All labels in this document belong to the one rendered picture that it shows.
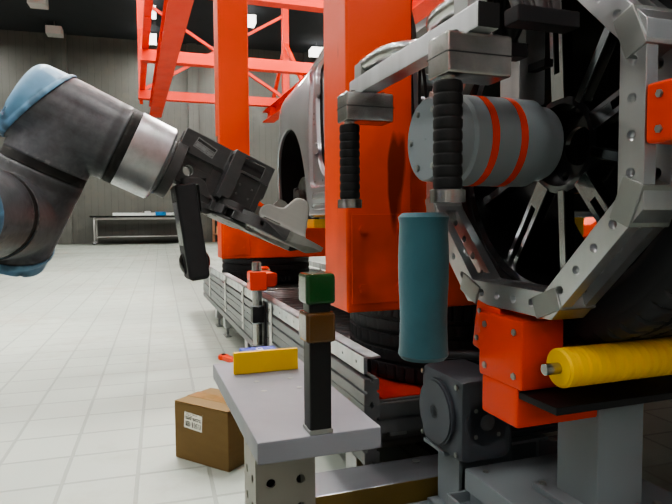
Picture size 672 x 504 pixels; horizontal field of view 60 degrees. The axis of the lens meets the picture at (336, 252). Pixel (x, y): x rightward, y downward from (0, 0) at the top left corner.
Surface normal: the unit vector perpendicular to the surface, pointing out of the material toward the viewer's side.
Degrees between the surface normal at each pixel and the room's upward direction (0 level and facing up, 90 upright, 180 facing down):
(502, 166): 131
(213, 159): 90
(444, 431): 90
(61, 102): 80
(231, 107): 90
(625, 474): 90
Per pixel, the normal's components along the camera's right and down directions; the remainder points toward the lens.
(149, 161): 0.34, 0.22
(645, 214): 0.24, 0.74
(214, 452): -0.53, 0.05
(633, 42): -0.95, 0.03
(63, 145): 0.58, 0.24
